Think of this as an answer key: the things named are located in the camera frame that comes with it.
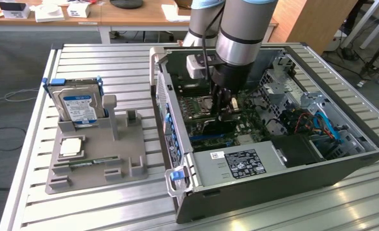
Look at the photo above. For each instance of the white floor unit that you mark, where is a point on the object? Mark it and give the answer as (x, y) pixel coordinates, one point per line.
(335, 41)

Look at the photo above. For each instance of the metal disk bay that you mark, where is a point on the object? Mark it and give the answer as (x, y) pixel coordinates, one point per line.
(350, 139)

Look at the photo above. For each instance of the hard disk with blue caddy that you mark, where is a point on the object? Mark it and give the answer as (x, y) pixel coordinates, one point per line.
(77, 106)

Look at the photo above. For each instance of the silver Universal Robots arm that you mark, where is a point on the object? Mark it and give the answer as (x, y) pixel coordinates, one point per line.
(238, 48)

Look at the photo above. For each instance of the blue expansion slot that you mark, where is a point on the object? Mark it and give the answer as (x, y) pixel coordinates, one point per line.
(206, 139)

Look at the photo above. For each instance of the white box with black tablet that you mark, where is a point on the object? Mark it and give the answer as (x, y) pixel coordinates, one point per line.
(14, 10)

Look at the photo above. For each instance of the blue case latch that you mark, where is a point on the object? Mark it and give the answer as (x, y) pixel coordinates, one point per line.
(177, 174)

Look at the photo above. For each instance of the white printed carton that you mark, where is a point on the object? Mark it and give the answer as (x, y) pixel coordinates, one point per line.
(79, 10)

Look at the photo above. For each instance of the CPU socket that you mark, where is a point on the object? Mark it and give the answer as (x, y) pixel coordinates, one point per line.
(206, 106)

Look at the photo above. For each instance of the open black PC case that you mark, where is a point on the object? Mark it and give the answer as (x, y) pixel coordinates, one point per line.
(273, 192)

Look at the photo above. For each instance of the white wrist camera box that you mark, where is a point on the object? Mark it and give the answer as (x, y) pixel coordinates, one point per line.
(195, 67)

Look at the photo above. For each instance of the white square box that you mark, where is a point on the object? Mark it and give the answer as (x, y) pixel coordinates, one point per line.
(49, 14)

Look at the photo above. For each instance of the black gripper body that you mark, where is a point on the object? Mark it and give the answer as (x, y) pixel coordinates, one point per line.
(231, 74)

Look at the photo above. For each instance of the grey power supply unit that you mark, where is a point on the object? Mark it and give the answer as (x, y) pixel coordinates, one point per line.
(215, 168)

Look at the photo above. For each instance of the grey parts rack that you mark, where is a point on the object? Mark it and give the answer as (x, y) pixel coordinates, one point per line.
(106, 149)

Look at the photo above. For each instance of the green motherboard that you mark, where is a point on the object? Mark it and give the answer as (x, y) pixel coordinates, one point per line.
(250, 130)

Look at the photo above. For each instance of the silver CPU chip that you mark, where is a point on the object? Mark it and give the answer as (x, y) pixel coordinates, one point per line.
(71, 146)

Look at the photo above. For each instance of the wooden cabinet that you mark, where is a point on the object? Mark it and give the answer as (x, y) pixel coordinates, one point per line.
(321, 19)

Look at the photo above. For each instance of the white table frame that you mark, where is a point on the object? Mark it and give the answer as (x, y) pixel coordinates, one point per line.
(378, 30)

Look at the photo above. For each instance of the black round object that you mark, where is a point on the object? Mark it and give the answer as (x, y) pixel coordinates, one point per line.
(127, 3)

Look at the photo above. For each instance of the wooden desk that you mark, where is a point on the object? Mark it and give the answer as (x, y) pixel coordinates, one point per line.
(129, 16)

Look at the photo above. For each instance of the black wheeled stand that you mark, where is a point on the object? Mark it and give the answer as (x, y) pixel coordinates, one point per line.
(371, 65)

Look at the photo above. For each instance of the green RAM stick on rack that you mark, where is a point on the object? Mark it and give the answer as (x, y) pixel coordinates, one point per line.
(90, 163)

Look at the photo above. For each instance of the metal drive cage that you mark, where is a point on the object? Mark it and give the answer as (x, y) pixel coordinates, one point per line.
(279, 101)

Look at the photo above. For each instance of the graphics card with metal bracket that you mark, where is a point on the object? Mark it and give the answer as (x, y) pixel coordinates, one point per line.
(218, 128)

